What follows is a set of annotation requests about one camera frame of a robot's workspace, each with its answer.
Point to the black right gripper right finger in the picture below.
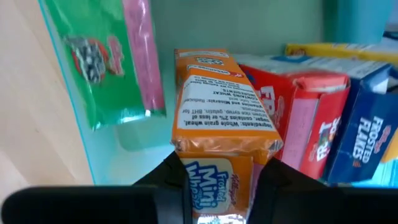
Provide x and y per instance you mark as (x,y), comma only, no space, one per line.
(267,193)

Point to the green cereal box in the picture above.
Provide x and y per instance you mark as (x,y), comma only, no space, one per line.
(102,68)

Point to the dark blue cereal box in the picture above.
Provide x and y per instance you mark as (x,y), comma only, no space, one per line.
(367,137)

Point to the orange cereal box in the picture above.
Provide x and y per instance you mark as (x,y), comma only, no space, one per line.
(217,109)

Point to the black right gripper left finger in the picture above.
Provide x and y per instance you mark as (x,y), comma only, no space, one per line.
(171,193)

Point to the red cereal box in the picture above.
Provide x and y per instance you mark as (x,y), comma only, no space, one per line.
(323,124)

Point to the teal plastic bin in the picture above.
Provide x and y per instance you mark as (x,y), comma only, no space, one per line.
(248,28)

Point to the yellow Corn Pops box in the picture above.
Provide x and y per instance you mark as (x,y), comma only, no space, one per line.
(326,49)

